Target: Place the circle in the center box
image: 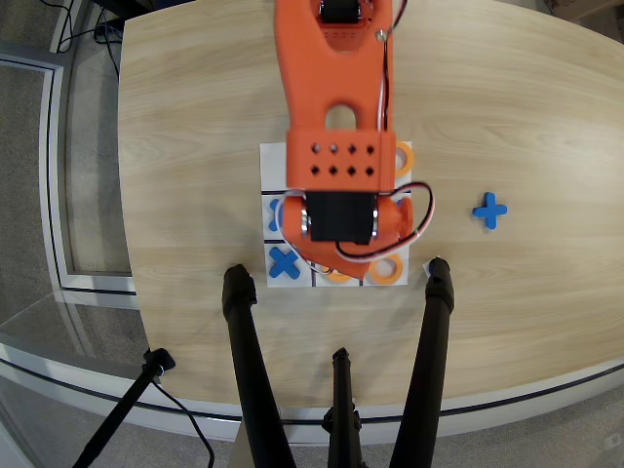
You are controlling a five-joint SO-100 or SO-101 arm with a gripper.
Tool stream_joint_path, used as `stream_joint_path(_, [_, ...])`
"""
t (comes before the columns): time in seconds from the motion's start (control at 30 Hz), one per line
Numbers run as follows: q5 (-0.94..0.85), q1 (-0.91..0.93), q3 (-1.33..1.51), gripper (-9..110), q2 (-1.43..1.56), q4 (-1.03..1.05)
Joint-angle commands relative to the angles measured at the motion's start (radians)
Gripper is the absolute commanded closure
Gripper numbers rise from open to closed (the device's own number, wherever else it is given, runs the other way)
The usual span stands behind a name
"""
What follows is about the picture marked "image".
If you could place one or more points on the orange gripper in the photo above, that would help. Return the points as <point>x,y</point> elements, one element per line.
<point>347,269</point>

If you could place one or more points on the blue foam X piece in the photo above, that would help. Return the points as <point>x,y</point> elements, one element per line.
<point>285,263</point>
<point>490,211</point>
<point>401,201</point>
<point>273,217</point>

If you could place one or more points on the small white paper tag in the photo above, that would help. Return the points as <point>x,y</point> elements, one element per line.
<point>425,267</point>

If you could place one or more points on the thin black tripod leg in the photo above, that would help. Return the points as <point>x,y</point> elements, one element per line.
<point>342,390</point>

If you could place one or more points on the white tic-tac-toe board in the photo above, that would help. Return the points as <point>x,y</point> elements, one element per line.
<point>265,166</point>

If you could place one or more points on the black monopod stand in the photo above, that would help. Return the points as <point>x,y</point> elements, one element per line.
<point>122,409</point>

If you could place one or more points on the grey metal partition frame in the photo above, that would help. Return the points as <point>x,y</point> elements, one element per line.
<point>53,170</point>

